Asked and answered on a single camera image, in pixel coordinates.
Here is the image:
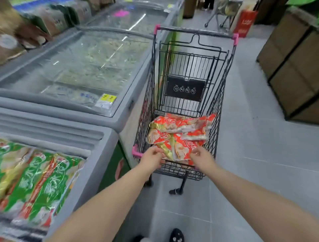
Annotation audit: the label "red box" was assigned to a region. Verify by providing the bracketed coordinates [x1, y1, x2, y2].
[233, 10, 259, 38]

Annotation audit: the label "grey metal trolley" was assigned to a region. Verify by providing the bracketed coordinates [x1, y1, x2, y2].
[204, 0, 244, 32]

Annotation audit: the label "person's left forearm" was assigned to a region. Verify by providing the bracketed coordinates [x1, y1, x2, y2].
[47, 162, 153, 242]

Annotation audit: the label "grey freezer with loose dumplings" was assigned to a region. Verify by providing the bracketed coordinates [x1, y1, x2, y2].
[0, 26, 160, 134]

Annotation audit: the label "clear sleeve with yellow tags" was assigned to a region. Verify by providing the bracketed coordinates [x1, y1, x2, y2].
[94, 93, 118, 110]

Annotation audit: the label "red dumpling packet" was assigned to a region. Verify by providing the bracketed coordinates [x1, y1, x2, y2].
[154, 139, 206, 165]

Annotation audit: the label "person's left hand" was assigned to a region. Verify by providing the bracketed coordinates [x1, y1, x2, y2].
[138, 145, 166, 174]

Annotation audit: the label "tan bread bag green band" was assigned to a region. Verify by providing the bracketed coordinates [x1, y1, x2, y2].
[25, 4, 69, 37]
[59, 0, 93, 25]

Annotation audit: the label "black wire shopping cart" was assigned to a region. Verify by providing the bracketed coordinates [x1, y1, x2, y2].
[131, 24, 239, 195]

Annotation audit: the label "tan snack bag white label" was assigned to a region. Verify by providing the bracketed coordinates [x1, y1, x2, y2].
[0, 10, 27, 65]

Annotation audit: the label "person's right forearm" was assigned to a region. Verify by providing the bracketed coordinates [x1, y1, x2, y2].
[209, 164, 319, 242]

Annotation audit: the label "clear frozen bags blue print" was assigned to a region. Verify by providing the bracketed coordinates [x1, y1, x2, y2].
[42, 84, 100, 108]

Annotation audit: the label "wooden display stand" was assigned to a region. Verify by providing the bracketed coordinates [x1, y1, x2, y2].
[183, 0, 197, 19]

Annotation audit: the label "green dumpling packets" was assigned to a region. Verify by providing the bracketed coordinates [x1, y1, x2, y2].
[0, 139, 86, 227]

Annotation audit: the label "grey freezer with green front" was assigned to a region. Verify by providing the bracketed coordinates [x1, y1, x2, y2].
[0, 107, 131, 242]

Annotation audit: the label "person's right hand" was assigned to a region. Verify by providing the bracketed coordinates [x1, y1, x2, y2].
[189, 146, 219, 173]

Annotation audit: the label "person's black right shoe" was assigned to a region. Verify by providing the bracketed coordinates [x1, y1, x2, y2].
[169, 228, 185, 242]

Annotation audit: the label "black cart seat panel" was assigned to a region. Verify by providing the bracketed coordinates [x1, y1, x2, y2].
[165, 76, 207, 102]

